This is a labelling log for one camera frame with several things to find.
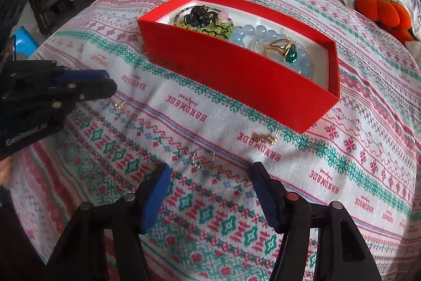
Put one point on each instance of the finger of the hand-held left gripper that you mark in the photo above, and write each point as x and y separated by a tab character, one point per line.
85	76
95	89

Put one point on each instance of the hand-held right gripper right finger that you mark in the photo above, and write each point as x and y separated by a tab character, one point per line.
266	198

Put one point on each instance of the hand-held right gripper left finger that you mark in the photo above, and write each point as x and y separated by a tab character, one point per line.
158	198

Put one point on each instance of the small gold earring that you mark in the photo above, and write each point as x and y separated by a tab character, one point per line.
118	106

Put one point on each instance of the silver hoop earrings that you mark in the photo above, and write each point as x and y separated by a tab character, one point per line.
197	162

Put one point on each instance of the chunky gold earring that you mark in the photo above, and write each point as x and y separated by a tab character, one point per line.
264	138

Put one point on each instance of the red cardboard box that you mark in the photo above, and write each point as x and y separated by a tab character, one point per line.
236	80

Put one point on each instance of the red green patterned blanket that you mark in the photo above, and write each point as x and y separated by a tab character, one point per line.
329	185

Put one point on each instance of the blue box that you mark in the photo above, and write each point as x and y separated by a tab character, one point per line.
24	40

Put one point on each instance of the orange pumpkin plush toy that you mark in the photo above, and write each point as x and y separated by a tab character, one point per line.
381	12

